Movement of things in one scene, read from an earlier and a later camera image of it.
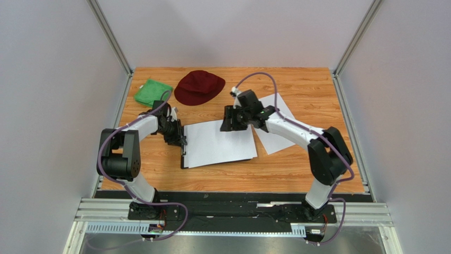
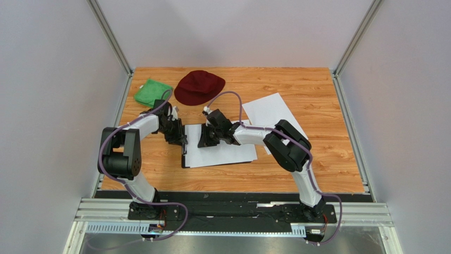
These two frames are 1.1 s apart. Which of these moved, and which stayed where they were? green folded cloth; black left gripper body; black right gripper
Moved: black right gripper
Stayed: black left gripper body; green folded cloth
